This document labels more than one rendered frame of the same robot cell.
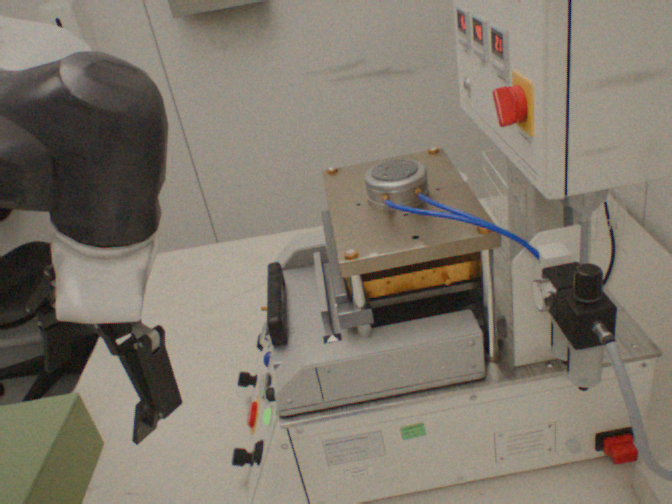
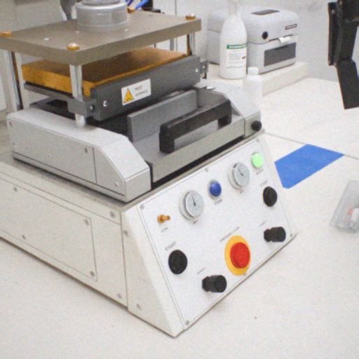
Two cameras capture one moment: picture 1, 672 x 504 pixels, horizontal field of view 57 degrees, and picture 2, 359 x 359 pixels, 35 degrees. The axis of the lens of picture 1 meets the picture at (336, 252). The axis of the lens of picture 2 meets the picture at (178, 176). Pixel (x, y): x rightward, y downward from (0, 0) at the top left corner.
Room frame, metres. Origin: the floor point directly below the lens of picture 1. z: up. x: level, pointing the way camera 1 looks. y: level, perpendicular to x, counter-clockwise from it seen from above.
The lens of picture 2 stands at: (1.32, 0.57, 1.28)
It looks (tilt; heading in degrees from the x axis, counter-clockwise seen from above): 26 degrees down; 220
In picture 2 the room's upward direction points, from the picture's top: 2 degrees counter-clockwise
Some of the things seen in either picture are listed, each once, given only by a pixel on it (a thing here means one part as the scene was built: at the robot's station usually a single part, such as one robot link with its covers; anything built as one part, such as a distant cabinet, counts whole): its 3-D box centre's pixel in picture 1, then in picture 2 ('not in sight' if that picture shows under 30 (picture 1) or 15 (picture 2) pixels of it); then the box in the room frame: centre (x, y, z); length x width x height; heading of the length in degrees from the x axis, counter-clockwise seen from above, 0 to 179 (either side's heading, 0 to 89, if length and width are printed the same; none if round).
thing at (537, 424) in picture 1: (416, 368); (126, 180); (0.69, -0.08, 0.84); 0.53 x 0.37 x 0.17; 90
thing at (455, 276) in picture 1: (402, 229); (109, 53); (0.70, -0.09, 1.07); 0.22 x 0.17 x 0.10; 0
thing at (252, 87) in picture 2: not in sight; (252, 95); (0.12, -0.19, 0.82); 0.05 x 0.05 x 0.14
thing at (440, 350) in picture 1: (370, 364); (197, 101); (0.57, -0.01, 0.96); 0.26 x 0.05 x 0.07; 90
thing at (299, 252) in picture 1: (350, 250); (74, 151); (0.85, -0.02, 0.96); 0.25 x 0.05 x 0.07; 90
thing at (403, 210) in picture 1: (427, 216); (99, 38); (0.69, -0.12, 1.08); 0.31 x 0.24 x 0.13; 0
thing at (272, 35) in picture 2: not in sight; (253, 37); (-0.24, -0.41, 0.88); 0.25 x 0.20 x 0.17; 81
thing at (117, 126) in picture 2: (408, 279); (109, 104); (0.71, -0.09, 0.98); 0.20 x 0.17 x 0.03; 0
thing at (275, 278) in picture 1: (276, 300); (197, 123); (0.71, 0.09, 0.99); 0.15 x 0.02 x 0.04; 0
